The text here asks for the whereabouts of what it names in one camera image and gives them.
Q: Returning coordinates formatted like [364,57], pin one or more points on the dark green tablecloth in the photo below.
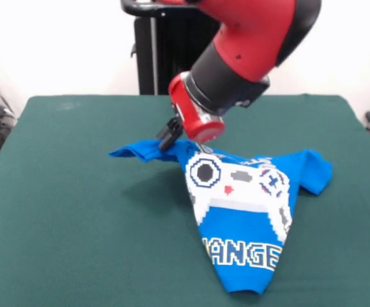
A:
[60,224]

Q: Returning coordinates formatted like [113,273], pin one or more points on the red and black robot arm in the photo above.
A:
[251,48]

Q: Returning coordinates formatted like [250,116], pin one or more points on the blue printed t-shirt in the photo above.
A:
[245,208]

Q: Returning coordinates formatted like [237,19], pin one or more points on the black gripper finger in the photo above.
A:
[170,139]
[168,128]

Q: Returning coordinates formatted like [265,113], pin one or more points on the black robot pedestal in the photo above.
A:
[165,54]

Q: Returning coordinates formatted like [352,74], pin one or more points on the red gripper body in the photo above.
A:
[194,112]

